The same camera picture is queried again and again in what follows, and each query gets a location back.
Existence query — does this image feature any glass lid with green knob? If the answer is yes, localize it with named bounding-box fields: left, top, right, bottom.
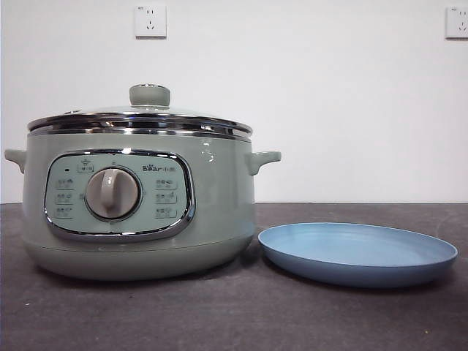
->
left=26, top=83, right=254, bottom=133

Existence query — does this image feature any pale green electric steamer pot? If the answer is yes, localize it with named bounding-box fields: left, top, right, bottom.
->
left=4, top=127, right=282, bottom=282

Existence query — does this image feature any blue round plate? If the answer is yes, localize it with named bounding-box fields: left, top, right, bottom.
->
left=257, top=222, right=459, bottom=289

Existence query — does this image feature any white wall socket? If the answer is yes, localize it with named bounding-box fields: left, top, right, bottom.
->
left=445, top=6, right=468, bottom=40
left=135, top=4, right=167, bottom=39

